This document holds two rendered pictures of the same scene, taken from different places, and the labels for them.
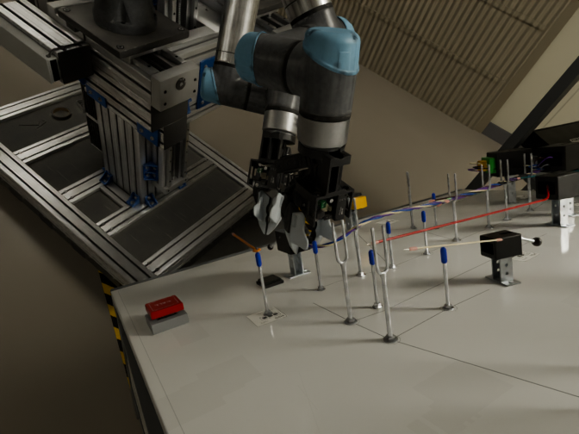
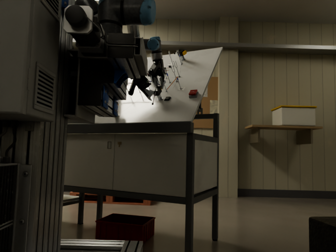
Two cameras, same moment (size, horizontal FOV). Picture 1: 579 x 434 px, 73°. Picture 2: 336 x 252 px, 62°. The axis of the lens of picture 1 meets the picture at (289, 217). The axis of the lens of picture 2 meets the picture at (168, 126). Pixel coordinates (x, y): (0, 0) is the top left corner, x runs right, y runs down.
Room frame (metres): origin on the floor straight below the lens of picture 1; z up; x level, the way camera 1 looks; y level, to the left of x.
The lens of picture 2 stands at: (1.07, 1.86, 0.68)
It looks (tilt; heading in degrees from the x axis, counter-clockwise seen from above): 5 degrees up; 250
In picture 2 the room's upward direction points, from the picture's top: 2 degrees clockwise
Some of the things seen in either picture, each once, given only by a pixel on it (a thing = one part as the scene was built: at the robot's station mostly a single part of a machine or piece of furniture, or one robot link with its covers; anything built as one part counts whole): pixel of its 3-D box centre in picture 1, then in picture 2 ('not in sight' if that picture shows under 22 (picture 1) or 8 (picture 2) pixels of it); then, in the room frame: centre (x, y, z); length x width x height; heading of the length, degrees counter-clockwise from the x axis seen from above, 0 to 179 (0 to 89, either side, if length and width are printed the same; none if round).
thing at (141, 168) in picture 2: not in sight; (148, 163); (0.54, 0.05, 0.60); 0.55 x 0.03 x 0.39; 134
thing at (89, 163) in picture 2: not in sight; (84, 160); (0.92, -0.35, 0.60); 0.55 x 0.02 x 0.39; 134
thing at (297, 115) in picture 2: not in sight; (292, 117); (-2.16, -1.49, 1.25); 0.53 x 0.44 x 0.29; 160
